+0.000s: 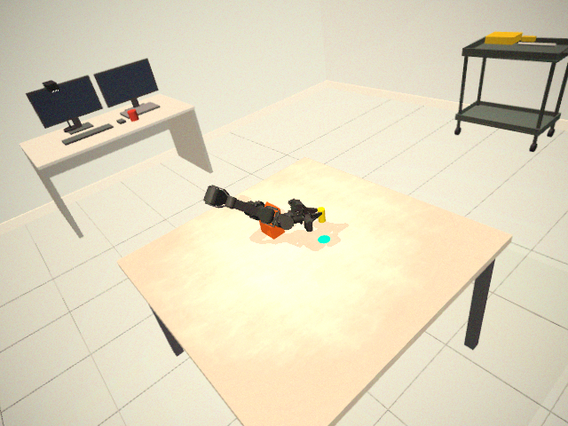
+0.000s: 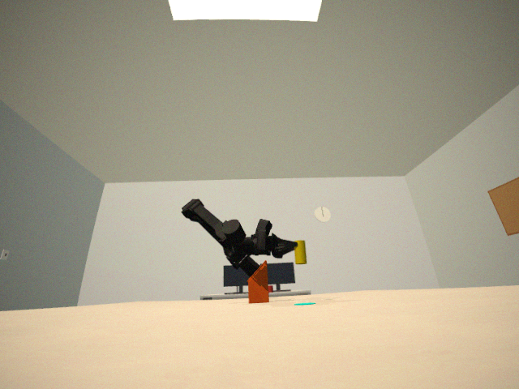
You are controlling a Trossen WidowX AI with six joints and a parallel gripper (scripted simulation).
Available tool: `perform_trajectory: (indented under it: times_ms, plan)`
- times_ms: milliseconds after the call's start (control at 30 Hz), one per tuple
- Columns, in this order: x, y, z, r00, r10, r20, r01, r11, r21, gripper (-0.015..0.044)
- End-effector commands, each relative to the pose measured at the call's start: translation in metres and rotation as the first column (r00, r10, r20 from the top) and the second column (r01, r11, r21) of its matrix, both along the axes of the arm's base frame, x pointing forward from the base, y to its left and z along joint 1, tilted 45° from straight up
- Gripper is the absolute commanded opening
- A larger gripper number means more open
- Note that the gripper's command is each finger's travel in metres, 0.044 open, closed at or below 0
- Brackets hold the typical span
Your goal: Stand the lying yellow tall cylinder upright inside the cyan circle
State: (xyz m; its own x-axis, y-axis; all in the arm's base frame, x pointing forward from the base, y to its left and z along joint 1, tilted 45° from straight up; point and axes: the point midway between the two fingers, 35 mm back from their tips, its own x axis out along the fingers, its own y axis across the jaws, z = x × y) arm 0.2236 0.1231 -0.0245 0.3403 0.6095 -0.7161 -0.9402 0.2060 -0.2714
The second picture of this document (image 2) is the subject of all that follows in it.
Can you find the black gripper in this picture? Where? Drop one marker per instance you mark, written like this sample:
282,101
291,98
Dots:
264,244

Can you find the yellow cylinder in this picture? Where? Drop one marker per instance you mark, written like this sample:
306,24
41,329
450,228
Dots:
300,253

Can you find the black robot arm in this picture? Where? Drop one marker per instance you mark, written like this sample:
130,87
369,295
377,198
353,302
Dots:
229,234

